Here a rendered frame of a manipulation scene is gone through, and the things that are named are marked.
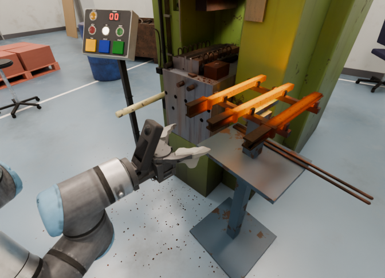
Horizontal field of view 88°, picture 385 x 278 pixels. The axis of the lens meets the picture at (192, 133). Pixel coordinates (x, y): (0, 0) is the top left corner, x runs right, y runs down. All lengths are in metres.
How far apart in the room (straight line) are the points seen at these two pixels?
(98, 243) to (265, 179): 0.59
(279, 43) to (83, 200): 0.95
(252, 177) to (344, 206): 1.20
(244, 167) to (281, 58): 0.53
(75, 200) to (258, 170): 0.65
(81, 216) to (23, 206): 1.56
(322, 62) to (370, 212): 1.14
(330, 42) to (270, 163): 0.83
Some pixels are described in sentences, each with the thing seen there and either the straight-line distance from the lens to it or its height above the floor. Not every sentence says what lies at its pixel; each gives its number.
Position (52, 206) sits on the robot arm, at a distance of 0.45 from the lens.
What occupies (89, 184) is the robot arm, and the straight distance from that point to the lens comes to 0.45.
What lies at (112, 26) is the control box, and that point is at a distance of 1.49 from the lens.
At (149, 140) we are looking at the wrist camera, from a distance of 0.45.
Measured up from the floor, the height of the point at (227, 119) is 0.98.
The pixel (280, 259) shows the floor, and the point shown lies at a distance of 1.51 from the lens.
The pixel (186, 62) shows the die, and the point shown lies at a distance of 1.20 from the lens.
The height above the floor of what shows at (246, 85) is 0.99.
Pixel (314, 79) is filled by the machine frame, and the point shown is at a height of 0.84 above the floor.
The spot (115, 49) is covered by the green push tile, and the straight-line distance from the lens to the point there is 1.42.
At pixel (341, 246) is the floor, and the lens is 1.72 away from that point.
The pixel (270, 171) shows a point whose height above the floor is 0.72.
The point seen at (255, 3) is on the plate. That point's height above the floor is 1.25.
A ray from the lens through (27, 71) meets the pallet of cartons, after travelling 4.56.
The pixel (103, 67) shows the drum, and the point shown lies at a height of 0.23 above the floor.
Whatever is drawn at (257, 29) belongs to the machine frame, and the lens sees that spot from 1.09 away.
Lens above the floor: 1.31
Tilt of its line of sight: 36 degrees down
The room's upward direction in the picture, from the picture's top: straight up
